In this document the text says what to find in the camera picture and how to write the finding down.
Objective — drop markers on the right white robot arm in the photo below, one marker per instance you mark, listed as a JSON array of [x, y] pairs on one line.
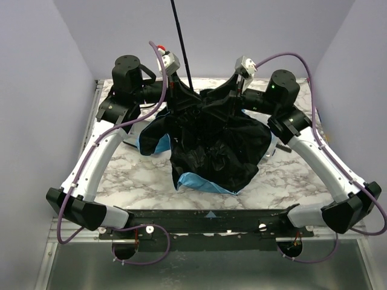
[[352, 197]]

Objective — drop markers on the black umbrella sleeve case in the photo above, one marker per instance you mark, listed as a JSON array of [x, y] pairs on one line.
[[132, 140]]

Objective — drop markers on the black comb piece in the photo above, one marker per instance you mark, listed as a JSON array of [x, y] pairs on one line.
[[283, 147]]

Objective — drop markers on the blue umbrella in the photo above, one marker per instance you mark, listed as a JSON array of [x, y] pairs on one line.
[[215, 146]]

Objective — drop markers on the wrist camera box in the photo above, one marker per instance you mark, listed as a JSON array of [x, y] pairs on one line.
[[170, 61], [245, 67]]

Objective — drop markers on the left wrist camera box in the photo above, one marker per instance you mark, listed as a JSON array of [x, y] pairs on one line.
[[170, 61]]

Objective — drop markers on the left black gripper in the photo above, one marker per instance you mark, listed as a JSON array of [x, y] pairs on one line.
[[174, 95]]

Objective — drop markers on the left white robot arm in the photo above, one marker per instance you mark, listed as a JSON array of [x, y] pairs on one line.
[[74, 200]]

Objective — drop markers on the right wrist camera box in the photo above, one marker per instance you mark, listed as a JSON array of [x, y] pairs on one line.
[[245, 67]]

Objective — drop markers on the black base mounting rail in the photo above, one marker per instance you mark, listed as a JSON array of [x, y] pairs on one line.
[[204, 230]]

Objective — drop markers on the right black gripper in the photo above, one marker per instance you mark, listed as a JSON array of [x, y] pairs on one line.
[[236, 96]]

